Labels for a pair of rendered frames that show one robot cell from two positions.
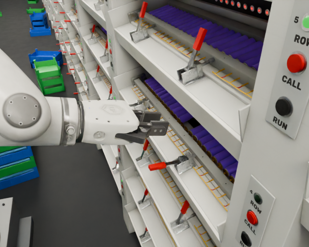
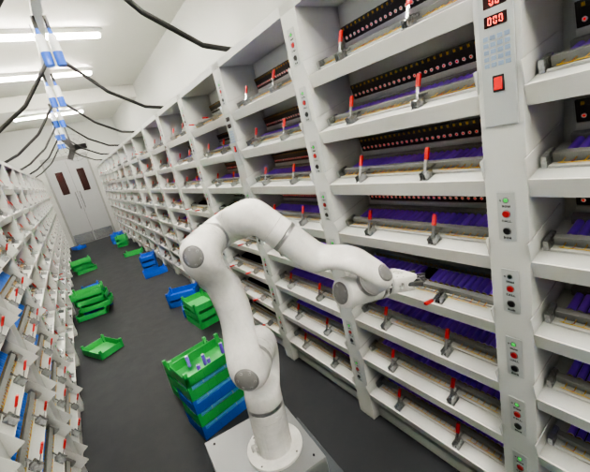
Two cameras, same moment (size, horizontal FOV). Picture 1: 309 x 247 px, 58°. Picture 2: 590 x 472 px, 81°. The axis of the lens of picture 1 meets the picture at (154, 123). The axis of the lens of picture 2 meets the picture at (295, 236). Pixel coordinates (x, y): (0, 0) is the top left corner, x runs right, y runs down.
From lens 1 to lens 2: 0.71 m
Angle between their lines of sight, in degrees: 19
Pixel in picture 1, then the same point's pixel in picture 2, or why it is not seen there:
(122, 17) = (342, 224)
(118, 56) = not seen: hidden behind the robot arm
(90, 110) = not seen: hidden behind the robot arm
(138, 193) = (381, 362)
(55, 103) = not seen: hidden behind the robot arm
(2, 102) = (377, 270)
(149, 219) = (405, 376)
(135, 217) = (379, 394)
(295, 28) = (500, 203)
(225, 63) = (451, 228)
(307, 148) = (523, 242)
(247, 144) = (494, 255)
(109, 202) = (337, 400)
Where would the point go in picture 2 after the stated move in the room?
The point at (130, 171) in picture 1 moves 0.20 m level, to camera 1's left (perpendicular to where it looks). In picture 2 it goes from (365, 348) to (323, 362)
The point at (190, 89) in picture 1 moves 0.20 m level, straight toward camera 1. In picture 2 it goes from (439, 245) to (479, 269)
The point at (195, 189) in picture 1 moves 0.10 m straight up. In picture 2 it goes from (459, 306) to (456, 277)
